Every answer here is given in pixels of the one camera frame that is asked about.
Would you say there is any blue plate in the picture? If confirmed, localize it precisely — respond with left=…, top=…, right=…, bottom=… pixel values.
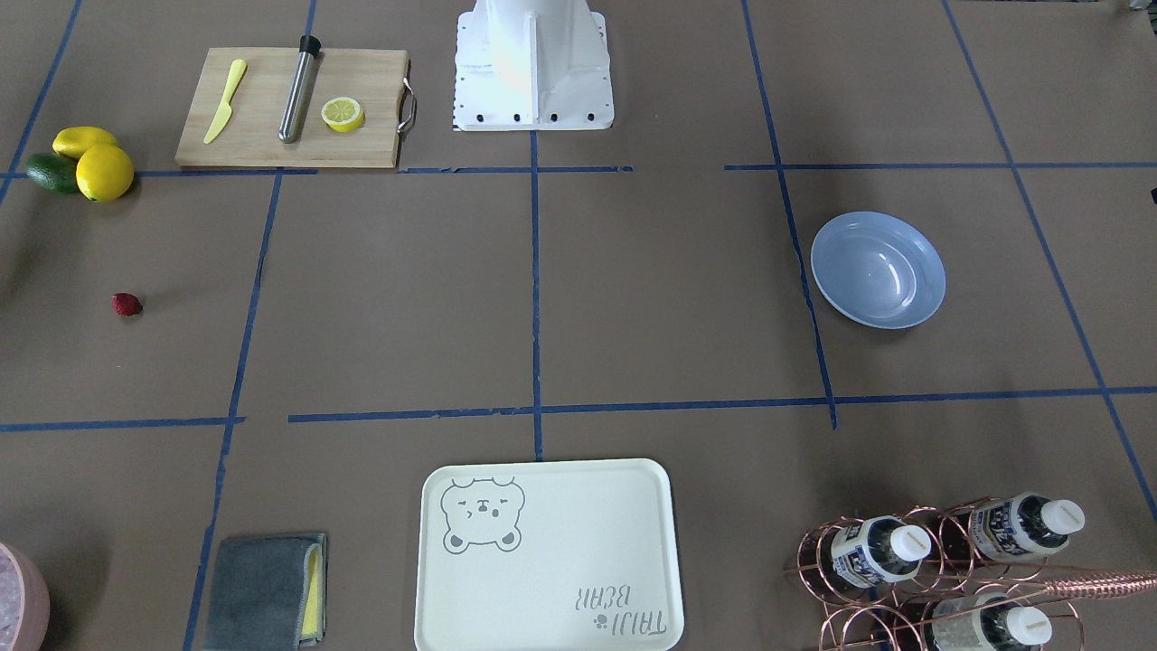
left=810, top=210, right=946, bottom=330

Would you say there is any red strawberry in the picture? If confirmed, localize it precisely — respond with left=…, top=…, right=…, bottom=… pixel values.
left=110, top=293, right=142, bottom=317

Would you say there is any cream bear tray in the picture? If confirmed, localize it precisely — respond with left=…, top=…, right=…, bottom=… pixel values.
left=414, top=458, right=685, bottom=650

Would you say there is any lemon half slice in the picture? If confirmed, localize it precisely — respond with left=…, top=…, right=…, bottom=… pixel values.
left=320, top=98, right=364, bottom=133

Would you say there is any wooden cutting board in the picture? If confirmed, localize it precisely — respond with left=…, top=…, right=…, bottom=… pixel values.
left=174, top=47, right=410, bottom=170

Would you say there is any steel muddler black tip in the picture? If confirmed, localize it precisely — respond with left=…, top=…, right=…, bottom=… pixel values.
left=277, top=34, right=320, bottom=145

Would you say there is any tea bottle white cap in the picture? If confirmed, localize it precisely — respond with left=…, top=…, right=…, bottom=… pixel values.
left=819, top=515, right=934, bottom=592

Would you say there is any grey yellow folded cloth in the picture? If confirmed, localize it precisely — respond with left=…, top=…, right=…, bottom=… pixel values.
left=202, top=532, right=329, bottom=650

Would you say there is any yellow plastic knife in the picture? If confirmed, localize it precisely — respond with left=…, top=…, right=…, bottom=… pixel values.
left=202, top=59, right=248, bottom=145

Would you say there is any round yellow lemon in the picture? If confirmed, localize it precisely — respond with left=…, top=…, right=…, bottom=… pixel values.
left=76, top=145, right=137, bottom=204

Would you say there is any elongated yellow lemon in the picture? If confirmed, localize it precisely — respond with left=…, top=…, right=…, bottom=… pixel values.
left=52, top=125, right=119, bottom=160

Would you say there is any green avocado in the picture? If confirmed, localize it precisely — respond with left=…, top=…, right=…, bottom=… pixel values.
left=24, top=153, right=81, bottom=197

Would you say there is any pink bowl of ice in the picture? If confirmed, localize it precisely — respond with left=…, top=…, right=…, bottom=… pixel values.
left=1, top=543, right=51, bottom=650

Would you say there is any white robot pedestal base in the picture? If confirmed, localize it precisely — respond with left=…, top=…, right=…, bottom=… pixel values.
left=452, top=1, right=616, bottom=132

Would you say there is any copper wire bottle rack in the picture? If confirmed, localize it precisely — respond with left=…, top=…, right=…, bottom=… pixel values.
left=782, top=516, right=1154, bottom=650

